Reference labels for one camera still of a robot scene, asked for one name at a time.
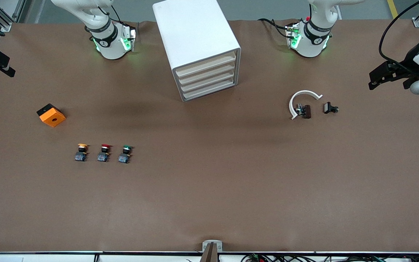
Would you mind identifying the brown table cover sheet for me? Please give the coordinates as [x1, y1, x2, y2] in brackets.
[0, 20, 419, 253]

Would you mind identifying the tangled cable bundle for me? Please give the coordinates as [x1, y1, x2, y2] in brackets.
[240, 253, 419, 262]

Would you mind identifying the grey metal mount bracket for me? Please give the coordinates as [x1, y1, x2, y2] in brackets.
[202, 240, 223, 253]

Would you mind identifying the yellow push button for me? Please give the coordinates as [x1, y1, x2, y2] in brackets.
[75, 143, 89, 162]

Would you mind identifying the white drawer cabinet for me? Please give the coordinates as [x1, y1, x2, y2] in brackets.
[152, 0, 242, 102]

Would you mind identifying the yellow floor tape strip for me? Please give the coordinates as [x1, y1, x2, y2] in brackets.
[387, 0, 400, 19]

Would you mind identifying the white curved pipe clamp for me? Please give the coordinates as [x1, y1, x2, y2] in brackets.
[289, 90, 323, 120]

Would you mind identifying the brown cap small switch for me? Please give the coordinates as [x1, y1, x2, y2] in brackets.
[295, 104, 312, 119]

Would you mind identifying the orange button enclosure box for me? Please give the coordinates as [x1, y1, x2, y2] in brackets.
[36, 103, 67, 128]

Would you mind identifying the red push button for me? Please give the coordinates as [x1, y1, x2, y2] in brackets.
[97, 144, 112, 163]

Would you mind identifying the white table edge rail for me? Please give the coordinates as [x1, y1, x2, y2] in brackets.
[0, 251, 419, 262]

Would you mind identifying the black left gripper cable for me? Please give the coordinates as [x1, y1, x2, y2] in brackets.
[378, 0, 419, 71]

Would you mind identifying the green push button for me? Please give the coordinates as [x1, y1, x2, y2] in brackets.
[118, 145, 133, 164]

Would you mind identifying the black left arm base cable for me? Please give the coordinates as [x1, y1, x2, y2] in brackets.
[258, 18, 294, 39]

